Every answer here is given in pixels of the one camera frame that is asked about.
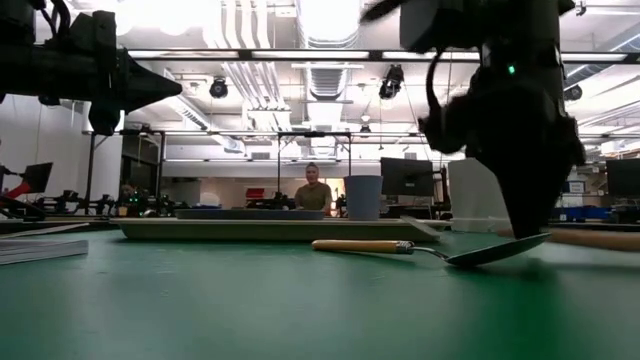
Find Acadia picture book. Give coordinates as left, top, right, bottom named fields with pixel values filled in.
left=0, top=238, right=91, bottom=267

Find white faceted plant pot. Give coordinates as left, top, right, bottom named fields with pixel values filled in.
left=446, top=157, right=512, bottom=234

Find blue cup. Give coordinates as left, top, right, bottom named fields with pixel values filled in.
left=343, top=174, right=384, bottom=222

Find person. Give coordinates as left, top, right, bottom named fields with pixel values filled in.
left=293, top=162, right=334, bottom=212

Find beige plastic tray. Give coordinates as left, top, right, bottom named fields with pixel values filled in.
left=111, top=216, right=452, bottom=244

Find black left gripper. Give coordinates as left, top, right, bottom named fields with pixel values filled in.
left=33, top=9, right=184, bottom=137

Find blue storage bins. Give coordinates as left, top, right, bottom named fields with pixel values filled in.
left=549, top=205, right=613, bottom=222

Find ribbed ventilation duct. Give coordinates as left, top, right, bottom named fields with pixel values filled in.
left=299, top=64, right=352, bottom=102

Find spoon with wooden handle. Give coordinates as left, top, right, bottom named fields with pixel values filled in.
left=310, top=232, right=553, bottom=269

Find overhead light bar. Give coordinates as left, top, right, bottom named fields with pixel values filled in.
left=117, top=48, right=640, bottom=65

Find green table mat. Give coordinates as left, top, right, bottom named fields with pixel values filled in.
left=0, top=228, right=640, bottom=360

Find black computer monitor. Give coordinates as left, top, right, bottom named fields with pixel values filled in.
left=21, top=161, right=55, bottom=195
left=605, top=158, right=640, bottom=198
left=379, top=157, right=436, bottom=198

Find fork with wooden handle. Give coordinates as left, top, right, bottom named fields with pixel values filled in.
left=399, top=215, right=640, bottom=253

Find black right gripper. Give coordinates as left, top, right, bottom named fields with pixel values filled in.
left=418, top=44, right=588, bottom=240

